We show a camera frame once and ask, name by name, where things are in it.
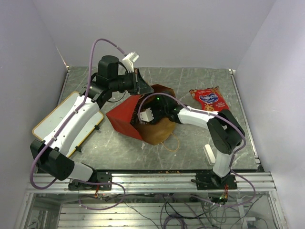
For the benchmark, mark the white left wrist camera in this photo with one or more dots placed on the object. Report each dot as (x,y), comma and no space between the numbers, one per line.
(129,60)

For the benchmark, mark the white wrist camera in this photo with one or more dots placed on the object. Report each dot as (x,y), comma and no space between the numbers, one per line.
(129,60)
(146,115)

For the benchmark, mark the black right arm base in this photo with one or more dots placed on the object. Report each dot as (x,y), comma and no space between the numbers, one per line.
(208,180)

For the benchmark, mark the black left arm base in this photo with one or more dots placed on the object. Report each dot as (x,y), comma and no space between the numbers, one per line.
(100,180)

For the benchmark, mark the white eraser block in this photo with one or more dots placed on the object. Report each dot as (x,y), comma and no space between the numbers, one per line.
(209,154)

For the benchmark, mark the aluminium frame rail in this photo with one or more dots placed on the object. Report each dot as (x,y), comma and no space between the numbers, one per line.
(159,183)

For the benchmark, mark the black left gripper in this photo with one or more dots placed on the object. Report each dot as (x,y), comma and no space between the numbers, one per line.
(144,88)

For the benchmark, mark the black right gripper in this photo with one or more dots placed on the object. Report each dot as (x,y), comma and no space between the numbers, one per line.
(153,104)

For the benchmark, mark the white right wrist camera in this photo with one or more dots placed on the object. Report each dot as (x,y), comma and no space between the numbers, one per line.
(146,115)

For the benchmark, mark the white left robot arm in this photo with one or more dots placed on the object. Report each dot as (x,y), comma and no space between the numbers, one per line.
(113,75)

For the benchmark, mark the red cookie snack bag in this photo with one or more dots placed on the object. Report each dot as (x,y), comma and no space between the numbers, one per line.
(210,99)

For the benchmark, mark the red brown paper bag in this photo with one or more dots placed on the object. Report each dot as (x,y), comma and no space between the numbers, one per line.
(124,120)

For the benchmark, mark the small whiteboard yellow frame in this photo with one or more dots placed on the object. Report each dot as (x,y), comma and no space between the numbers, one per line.
(55,118)

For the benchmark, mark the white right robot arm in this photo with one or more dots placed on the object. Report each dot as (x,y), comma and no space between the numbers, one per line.
(226,133)

